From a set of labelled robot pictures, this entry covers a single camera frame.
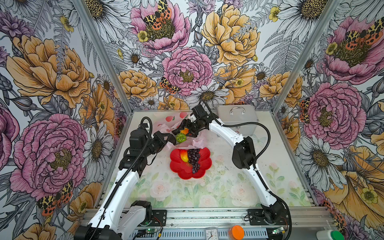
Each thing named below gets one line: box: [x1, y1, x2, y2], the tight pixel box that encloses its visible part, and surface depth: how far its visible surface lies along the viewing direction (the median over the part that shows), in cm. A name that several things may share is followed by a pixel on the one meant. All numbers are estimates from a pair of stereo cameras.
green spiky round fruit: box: [176, 133, 187, 143], surface depth 101 cm
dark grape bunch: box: [188, 148, 201, 174], surface depth 92 cm
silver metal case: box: [216, 104, 259, 137], surface depth 101 cm
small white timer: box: [204, 226, 219, 240], surface depth 70 cm
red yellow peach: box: [180, 149, 189, 163], surface depth 94 cm
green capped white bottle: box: [316, 230, 345, 240], surface depth 64 cm
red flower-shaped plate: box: [169, 147, 213, 180], surface depth 93 cm
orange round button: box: [228, 225, 245, 240], surface depth 63 cm
